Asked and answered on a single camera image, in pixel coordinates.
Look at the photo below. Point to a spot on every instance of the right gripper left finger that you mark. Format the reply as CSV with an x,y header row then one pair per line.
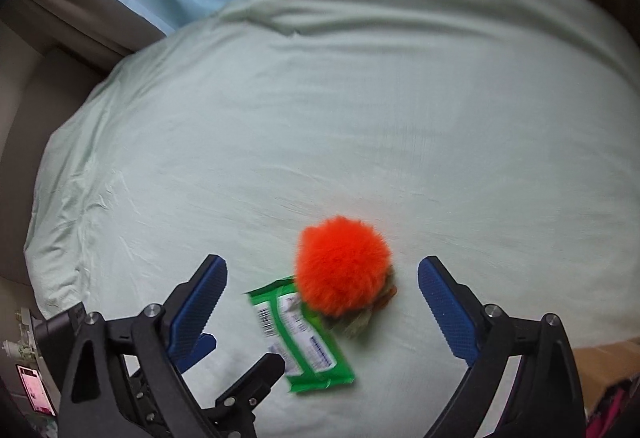
x,y
121,379

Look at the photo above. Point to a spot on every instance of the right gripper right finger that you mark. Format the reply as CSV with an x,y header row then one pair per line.
x,y
545,399

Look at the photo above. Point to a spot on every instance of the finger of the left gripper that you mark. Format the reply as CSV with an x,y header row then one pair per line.
x,y
233,412
204,345

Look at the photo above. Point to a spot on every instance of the magenta leather pouch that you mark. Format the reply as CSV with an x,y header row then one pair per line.
x,y
617,414

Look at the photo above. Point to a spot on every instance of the open cardboard box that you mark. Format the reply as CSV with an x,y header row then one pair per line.
x,y
603,366

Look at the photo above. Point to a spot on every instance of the pink screen phone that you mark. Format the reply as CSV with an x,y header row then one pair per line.
x,y
35,391

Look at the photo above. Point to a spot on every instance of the green wet wipes pack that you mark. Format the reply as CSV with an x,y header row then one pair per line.
x,y
313,360

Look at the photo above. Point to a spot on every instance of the orange fluffy pompom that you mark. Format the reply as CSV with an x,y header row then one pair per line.
x,y
344,272

